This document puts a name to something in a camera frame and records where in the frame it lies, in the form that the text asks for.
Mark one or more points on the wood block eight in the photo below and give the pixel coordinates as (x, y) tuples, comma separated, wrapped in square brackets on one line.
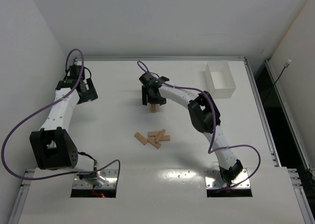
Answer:
[(160, 135)]

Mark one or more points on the wood block seven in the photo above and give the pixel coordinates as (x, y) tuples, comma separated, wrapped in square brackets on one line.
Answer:
[(153, 133)]

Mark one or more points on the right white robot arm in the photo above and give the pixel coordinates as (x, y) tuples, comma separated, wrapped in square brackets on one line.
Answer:
[(204, 116)]

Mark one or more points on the wood block five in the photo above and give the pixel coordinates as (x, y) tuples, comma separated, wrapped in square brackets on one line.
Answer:
[(165, 138)]

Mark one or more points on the white rectangular box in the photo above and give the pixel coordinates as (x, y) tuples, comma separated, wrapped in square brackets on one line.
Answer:
[(219, 79)]

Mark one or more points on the black wall cable white plug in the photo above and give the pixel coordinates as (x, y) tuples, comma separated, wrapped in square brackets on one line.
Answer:
[(285, 66)]

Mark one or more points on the wood block four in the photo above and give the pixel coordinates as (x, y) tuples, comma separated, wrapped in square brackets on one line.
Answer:
[(141, 138)]

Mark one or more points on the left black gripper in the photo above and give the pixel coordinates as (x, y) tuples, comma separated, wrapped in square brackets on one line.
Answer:
[(88, 94)]

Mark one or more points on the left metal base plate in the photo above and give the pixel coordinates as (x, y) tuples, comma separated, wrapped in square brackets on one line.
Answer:
[(103, 180)]

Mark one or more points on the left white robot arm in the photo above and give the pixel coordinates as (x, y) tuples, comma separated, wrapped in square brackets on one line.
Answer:
[(51, 144)]

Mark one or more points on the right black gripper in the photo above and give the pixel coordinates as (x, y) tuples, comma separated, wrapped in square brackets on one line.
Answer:
[(152, 97)]

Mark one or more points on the wood block six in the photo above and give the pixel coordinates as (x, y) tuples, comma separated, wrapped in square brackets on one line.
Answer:
[(153, 142)]

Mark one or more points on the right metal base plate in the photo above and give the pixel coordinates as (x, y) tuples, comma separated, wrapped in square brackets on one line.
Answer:
[(214, 181)]

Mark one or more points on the metal base plate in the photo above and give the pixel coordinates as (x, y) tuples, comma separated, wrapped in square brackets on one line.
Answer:
[(103, 180), (214, 181)]

